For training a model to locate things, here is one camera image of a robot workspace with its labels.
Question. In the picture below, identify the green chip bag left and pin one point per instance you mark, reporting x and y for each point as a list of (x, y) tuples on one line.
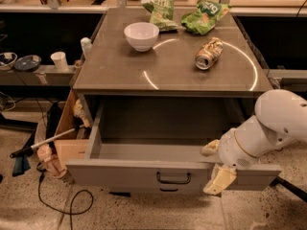
[(161, 13)]

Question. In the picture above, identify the grey top drawer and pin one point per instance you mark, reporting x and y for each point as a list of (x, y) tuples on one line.
[(153, 144)]

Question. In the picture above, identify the green chip bag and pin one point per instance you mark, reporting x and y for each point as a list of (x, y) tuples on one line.
[(205, 17), (161, 13)]

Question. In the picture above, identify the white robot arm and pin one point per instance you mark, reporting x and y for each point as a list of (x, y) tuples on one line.
[(280, 117)]

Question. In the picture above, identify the grey drawer cabinet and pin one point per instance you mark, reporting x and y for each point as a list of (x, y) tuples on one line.
[(114, 69)]

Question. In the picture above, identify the green chip bag right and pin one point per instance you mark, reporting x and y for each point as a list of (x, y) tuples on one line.
[(205, 17)]

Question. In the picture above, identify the dark blue plate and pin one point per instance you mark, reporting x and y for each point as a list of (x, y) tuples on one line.
[(28, 63)]

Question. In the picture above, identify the white plastic bottle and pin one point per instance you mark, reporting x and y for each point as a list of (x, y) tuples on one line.
[(86, 46)]

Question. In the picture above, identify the small patterned bowl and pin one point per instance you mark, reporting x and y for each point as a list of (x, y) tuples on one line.
[(7, 61)]

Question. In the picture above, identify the crushed gold soda can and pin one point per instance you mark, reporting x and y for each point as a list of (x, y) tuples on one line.
[(209, 53)]

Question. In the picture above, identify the blue cloth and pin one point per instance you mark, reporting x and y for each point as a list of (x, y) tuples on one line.
[(21, 165)]

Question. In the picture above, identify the white paper cup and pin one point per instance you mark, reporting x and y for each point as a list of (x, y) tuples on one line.
[(59, 59)]

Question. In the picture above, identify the cardboard box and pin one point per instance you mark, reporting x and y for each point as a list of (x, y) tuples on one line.
[(73, 144)]

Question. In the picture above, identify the white bowl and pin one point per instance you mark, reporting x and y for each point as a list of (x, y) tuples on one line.
[(141, 36)]

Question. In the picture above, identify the white rod with black handle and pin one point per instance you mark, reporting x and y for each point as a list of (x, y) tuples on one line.
[(29, 150)]

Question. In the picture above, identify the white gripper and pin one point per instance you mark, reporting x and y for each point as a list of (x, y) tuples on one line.
[(232, 150)]

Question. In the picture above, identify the black chair leg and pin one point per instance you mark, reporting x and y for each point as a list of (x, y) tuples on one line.
[(290, 187)]

